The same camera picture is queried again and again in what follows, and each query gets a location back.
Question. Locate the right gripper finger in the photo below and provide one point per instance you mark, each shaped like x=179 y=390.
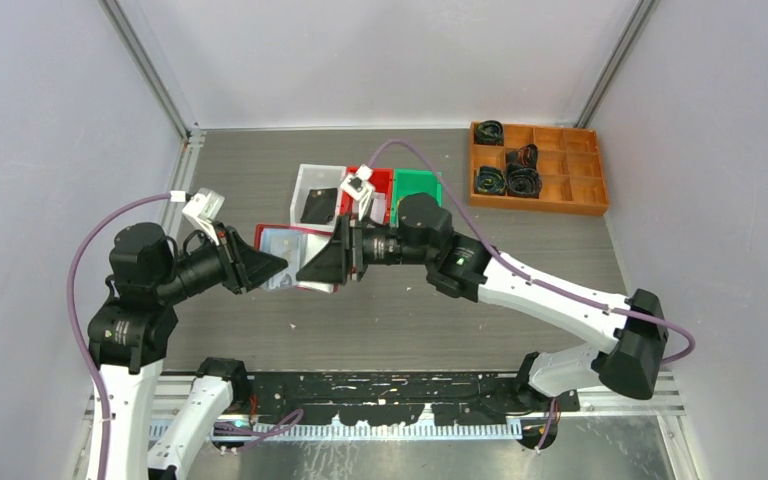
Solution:
x=343 y=232
x=331 y=264

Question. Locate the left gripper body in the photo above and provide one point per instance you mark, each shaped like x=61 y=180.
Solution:
x=230 y=269

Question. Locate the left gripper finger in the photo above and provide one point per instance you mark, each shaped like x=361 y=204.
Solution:
x=246 y=282
x=253 y=263

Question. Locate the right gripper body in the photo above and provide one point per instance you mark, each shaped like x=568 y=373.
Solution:
x=355 y=256

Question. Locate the red leather card holder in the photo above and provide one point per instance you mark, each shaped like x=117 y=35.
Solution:
x=297 y=246

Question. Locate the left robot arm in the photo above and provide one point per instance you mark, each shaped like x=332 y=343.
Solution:
x=128 y=342

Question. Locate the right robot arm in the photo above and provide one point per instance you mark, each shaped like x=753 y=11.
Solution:
x=622 y=349

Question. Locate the white credit card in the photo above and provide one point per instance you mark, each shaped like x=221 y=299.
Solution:
x=372 y=209

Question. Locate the black credit card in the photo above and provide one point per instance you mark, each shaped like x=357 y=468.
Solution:
x=320 y=206

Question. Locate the red plastic bin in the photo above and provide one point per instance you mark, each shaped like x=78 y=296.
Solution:
x=382 y=179

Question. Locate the white plastic bin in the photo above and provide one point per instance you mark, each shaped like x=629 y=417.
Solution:
x=314 y=176

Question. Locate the green plastic bin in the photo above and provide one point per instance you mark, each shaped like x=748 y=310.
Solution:
x=407 y=182

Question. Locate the orange compartment tray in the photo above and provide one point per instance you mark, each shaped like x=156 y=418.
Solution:
x=570 y=166

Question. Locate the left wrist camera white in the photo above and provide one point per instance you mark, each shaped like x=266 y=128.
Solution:
x=201 y=209

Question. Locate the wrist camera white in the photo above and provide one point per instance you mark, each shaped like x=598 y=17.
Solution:
x=201 y=209
x=360 y=189

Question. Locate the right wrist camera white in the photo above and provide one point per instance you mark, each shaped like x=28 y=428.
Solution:
x=360 y=189

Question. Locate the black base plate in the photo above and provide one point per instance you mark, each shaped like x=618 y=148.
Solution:
x=383 y=398

